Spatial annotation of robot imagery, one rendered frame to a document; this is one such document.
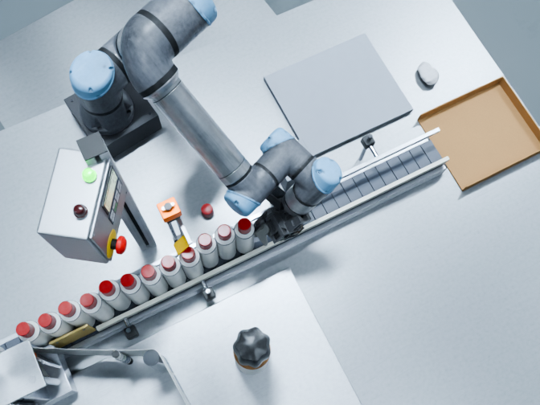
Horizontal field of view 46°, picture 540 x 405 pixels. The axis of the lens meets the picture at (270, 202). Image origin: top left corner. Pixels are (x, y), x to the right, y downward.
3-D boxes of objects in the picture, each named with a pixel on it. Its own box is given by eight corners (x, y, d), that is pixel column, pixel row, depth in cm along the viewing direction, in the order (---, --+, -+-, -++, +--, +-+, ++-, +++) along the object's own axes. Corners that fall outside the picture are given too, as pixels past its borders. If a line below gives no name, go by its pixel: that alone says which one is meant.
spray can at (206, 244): (206, 272, 174) (201, 254, 154) (196, 256, 175) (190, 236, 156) (222, 261, 175) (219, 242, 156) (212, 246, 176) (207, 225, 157)
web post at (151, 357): (157, 376, 165) (145, 371, 147) (149, 360, 166) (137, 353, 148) (173, 368, 166) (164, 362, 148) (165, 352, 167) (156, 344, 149)
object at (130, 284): (134, 308, 170) (120, 294, 151) (128, 290, 172) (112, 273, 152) (153, 300, 171) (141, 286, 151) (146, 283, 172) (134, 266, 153)
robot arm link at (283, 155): (251, 153, 144) (287, 186, 144) (284, 120, 147) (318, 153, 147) (245, 161, 151) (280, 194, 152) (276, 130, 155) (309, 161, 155)
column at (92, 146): (142, 251, 180) (84, 161, 117) (136, 238, 181) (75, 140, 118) (157, 244, 181) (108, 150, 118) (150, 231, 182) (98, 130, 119)
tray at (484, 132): (462, 191, 189) (467, 186, 185) (417, 120, 196) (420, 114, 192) (546, 150, 194) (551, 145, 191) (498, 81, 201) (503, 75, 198)
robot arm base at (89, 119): (97, 145, 181) (89, 128, 171) (71, 104, 184) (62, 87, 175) (144, 118, 184) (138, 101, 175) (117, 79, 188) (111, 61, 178)
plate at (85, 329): (59, 348, 165) (49, 345, 156) (59, 345, 165) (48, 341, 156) (96, 330, 166) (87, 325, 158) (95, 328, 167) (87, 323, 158)
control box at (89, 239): (63, 258, 133) (34, 232, 115) (83, 182, 138) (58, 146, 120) (112, 264, 133) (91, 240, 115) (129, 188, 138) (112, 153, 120)
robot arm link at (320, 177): (324, 146, 148) (350, 172, 148) (300, 171, 156) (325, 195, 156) (308, 164, 143) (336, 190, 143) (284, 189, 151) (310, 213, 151)
